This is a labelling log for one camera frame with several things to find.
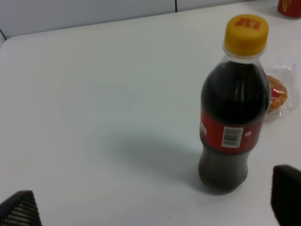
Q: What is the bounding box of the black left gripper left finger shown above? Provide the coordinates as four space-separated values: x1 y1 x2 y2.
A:
0 190 42 226

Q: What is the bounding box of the wrapped orange pastry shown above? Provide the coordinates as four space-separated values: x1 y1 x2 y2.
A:
264 63 301 123

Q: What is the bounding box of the cola bottle yellow cap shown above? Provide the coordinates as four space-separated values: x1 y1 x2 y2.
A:
198 14 271 194

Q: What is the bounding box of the red soda can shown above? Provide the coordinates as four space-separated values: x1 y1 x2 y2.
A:
277 0 301 18

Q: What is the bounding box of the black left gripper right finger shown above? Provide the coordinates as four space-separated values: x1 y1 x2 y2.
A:
271 165 301 226

